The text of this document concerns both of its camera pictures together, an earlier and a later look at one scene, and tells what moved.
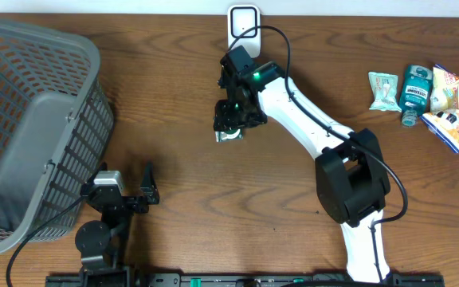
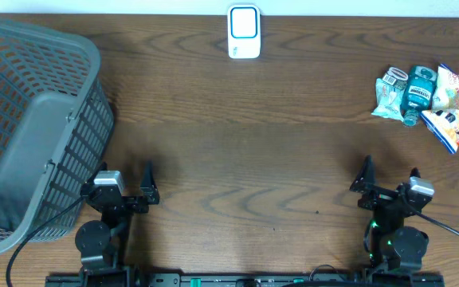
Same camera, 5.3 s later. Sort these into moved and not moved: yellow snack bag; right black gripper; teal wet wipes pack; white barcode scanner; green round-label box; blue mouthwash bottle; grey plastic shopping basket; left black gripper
Moved: right black gripper; green round-label box; teal wet wipes pack
Not moved: grey plastic shopping basket; left black gripper; white barcode scanner; yellow snack bag; blue mouthwash bottle
